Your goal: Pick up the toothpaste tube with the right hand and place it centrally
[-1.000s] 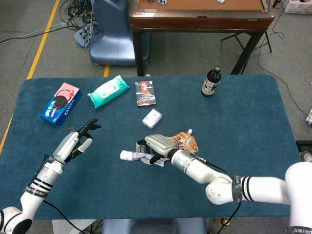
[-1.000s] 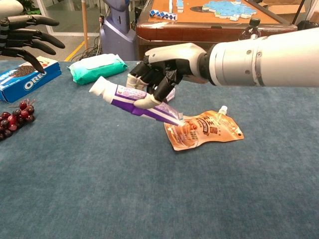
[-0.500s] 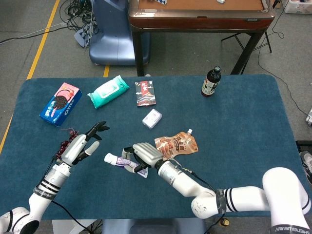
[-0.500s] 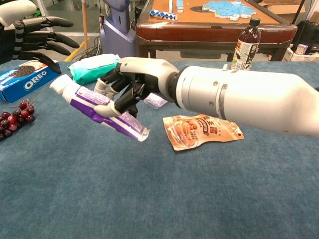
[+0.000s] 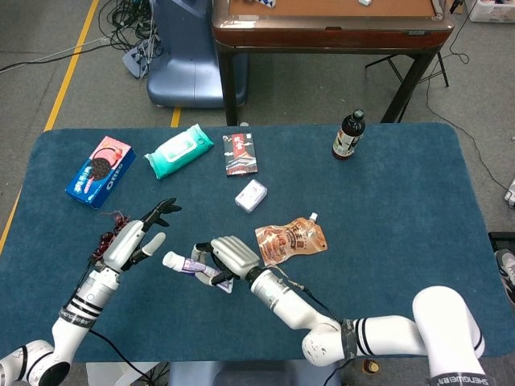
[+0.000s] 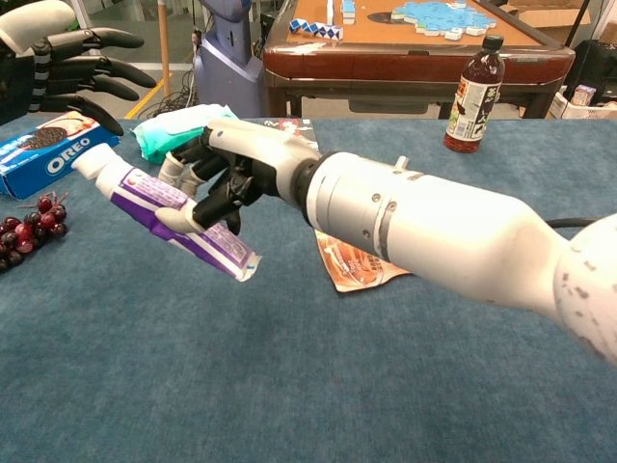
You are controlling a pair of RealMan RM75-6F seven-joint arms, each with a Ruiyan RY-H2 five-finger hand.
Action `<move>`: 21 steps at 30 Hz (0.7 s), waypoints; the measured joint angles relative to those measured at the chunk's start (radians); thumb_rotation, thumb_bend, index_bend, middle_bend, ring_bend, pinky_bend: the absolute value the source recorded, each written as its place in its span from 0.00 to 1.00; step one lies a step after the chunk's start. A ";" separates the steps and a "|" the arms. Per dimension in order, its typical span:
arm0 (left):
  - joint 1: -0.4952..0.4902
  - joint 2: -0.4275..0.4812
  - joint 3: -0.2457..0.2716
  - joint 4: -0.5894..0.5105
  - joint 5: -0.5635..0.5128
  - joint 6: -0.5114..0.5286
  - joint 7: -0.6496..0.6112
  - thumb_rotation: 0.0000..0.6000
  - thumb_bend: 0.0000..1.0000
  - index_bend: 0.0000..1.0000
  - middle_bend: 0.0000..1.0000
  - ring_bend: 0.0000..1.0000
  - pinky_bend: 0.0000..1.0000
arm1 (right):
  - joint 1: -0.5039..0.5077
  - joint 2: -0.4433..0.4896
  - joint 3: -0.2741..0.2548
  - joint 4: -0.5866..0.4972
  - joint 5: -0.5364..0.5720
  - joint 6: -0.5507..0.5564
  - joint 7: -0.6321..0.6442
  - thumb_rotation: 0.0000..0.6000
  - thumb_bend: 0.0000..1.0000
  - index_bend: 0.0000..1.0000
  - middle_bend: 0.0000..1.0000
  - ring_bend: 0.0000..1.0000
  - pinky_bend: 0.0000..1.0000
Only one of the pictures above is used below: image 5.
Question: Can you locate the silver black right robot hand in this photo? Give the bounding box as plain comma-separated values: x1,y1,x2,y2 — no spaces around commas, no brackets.
191,235,262,287

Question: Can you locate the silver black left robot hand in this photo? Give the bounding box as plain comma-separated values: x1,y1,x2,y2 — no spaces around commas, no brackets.
102,197,183,274

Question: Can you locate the small white purple tube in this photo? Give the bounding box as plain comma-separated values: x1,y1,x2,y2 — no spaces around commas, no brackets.
162,251,235,294

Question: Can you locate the small white box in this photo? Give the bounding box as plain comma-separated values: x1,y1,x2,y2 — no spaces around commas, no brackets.
234,179,269,212

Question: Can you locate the blue Oreo cookie box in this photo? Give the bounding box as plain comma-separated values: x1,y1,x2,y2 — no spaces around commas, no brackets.
64,135,137,210

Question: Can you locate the green wet wipes pack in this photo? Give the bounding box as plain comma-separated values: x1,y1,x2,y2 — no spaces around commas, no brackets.
143,123,215,180

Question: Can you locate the orange spouted sauce pouch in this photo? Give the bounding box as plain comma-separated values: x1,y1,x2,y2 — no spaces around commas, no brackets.
254,211,329,268

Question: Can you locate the dark chocolate bar packet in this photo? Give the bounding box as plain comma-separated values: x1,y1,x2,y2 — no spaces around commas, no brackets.
222,132,259,177

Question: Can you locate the blue-grey robot torso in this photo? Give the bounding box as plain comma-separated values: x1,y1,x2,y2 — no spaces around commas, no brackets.
167,359,343,386

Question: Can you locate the blue felt table cover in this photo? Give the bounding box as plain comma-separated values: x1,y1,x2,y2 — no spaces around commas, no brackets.
0,122,514,363

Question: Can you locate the brown tea bottle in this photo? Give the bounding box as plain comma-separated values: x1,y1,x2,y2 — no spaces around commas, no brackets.
331,109,367,162

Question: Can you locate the grey power strip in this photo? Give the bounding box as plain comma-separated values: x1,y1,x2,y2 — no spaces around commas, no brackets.
122,39,162,80

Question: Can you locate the brown wooden mahjong table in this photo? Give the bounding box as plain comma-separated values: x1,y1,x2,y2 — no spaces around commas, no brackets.
212,0,455,126

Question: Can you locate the grey sneaker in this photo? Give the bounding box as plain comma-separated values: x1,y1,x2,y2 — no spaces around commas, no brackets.
493,248,515,301

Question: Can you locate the white plastic basket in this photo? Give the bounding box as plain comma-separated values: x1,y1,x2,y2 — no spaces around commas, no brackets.
468,0,515,23

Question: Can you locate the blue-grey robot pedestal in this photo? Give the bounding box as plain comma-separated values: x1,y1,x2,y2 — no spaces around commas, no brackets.
146,0,249,109

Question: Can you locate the white floor cable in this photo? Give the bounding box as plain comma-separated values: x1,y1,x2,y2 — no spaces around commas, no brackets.
0,35,113,73

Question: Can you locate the black floor cable tangle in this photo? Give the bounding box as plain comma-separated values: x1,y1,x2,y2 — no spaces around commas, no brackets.
106,0,166,53

